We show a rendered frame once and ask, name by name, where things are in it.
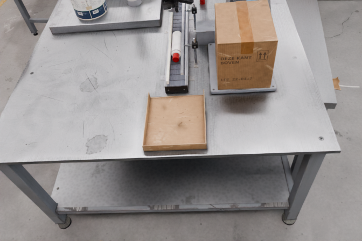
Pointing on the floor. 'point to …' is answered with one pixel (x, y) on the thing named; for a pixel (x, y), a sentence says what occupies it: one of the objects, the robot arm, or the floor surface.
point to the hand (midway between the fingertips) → (178, 10)
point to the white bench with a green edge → (21, 0)
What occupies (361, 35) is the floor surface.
